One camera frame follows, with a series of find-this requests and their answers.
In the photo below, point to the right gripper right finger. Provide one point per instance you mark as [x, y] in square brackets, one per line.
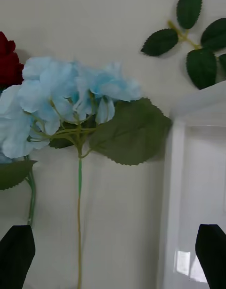
[213, 258]

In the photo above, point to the pale blue artificial flower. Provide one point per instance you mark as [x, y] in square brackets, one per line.
[11, 119]
[131, 133]

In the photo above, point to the red artificial rose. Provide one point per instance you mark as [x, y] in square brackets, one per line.
[8, 65]

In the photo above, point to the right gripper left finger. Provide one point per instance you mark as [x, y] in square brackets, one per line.
[15, 258]

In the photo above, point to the green leaf twig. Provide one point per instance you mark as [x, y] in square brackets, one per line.
[201, 67]

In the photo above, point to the shallow white box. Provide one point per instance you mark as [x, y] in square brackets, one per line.
[179, 176]

